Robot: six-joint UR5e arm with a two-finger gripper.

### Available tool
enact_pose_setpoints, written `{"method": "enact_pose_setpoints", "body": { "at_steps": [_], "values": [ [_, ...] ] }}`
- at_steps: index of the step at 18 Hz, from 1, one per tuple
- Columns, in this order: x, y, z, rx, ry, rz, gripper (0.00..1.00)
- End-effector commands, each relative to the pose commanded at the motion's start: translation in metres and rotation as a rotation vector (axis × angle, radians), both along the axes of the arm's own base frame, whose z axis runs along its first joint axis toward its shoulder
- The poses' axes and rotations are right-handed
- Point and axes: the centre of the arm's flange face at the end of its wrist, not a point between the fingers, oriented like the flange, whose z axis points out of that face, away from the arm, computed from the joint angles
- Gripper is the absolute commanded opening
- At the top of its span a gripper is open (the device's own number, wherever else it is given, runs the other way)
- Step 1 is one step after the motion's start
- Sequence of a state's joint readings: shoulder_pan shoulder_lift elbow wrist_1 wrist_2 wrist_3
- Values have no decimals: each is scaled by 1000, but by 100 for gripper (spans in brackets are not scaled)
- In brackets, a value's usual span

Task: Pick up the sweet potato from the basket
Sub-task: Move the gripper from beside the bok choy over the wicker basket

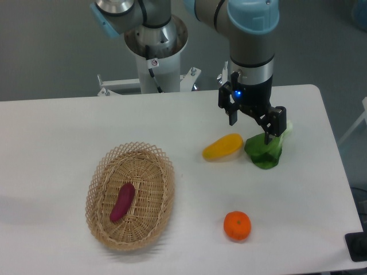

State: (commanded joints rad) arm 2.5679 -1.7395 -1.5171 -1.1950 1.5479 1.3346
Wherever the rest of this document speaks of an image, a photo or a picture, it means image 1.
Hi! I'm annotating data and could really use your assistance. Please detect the black box at table edge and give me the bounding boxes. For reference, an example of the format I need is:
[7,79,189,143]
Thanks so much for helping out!
[345,232,366,262]

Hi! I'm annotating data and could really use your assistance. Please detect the white frame at right edge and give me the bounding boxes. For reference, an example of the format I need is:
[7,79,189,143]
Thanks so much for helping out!
[337,97,367,147]

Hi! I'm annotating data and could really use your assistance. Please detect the green bok choy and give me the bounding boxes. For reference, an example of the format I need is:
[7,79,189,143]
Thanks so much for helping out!
[244,120,293,170]

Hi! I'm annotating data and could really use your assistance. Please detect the black cable on pedestal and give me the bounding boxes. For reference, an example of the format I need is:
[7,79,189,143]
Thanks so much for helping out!
[145,45,163,94]

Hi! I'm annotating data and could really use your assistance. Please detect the orange mandarin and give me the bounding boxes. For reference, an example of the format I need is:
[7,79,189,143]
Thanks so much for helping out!
[223,211,252,241]

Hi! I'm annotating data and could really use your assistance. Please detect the yellow mango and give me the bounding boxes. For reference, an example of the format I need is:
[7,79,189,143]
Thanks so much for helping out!
[202,133,244,162]

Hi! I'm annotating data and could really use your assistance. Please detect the blue object top right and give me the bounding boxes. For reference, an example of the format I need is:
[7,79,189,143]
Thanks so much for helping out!
[352,0,366,31]

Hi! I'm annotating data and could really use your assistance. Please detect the purple sweet potato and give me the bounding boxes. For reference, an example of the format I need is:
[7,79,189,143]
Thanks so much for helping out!
[110,182,135,222]

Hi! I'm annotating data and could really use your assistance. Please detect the woven wicker basket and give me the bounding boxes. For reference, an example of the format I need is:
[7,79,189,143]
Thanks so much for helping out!
[85,142,174,251]

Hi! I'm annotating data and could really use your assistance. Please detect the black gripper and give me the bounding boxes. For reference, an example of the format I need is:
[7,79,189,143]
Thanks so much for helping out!
[218,77,287,144]

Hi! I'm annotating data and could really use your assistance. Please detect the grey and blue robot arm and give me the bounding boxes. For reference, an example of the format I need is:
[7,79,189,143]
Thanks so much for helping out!
[90,1,287,144]

